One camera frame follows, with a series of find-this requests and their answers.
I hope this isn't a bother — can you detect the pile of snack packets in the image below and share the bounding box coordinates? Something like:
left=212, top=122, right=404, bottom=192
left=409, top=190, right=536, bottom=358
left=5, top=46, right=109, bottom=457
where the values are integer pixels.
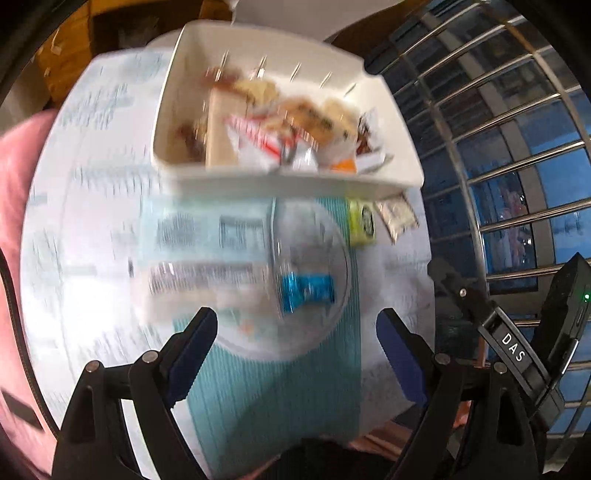
left=178, top=65, right=393, bottom=174

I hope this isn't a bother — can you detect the white and yellow snack packet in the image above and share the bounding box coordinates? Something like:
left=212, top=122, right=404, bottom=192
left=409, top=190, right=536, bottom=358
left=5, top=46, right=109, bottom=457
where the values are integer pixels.
left=139, top=203, right=273, bottom=259

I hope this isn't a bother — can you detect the green packet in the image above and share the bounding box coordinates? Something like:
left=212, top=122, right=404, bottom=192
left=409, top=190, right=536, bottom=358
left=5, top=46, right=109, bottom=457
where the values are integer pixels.
left=347, top=199, right=377, bottom=247

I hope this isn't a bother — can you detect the clear white packet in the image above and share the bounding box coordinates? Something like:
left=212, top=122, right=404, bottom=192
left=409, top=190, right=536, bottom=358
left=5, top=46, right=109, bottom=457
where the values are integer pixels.
left=131, top=258, right=278, bottom=315

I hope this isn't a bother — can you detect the white plastic basket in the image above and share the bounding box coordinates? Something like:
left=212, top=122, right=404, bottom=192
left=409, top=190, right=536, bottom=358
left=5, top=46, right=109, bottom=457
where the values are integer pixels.
left=150, top=21, right=426, bottom=190

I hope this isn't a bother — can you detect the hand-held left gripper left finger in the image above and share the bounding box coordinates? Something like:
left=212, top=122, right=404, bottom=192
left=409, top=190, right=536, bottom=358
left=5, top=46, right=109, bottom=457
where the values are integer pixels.
left=51, top=308, right=218, bottom=480

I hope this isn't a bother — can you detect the clear round plate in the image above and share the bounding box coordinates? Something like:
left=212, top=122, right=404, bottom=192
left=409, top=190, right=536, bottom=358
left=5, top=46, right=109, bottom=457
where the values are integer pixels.
left=215, top=196, right=358, bottom=361

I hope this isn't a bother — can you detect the blue foil packet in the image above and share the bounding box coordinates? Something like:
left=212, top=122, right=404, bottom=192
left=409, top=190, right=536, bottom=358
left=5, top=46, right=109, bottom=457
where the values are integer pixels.
left=276, top=271, right=335, bottom=315

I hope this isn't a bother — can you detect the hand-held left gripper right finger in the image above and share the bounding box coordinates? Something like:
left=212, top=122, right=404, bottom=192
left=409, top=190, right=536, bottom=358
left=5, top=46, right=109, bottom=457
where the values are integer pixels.
left=376, top=308, right=541, bottom=480

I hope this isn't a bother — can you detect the pink cloth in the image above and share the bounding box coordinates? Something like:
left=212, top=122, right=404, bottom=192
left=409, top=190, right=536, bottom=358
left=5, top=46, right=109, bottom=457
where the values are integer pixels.
left=0, top=111, right=65, bottom=480

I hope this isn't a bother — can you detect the wooden cabinet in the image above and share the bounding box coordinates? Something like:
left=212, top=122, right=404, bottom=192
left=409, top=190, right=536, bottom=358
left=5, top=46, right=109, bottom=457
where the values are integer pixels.
left=28, top=0, right=232, bottom=112

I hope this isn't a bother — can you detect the small brown packet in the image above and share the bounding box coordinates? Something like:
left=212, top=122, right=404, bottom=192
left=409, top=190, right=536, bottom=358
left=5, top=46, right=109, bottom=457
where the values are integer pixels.
left=375, top=195, right=420, bottom=243

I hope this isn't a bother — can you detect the teal striped placemat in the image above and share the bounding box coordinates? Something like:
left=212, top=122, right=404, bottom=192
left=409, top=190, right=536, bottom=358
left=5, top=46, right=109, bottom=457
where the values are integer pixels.
left=139, top=196, right=365, bottom=439

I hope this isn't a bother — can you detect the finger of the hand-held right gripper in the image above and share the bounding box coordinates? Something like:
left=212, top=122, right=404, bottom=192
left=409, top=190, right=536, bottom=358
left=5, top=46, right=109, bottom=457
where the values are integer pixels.
left=427, top=258, right=497, bottom=326

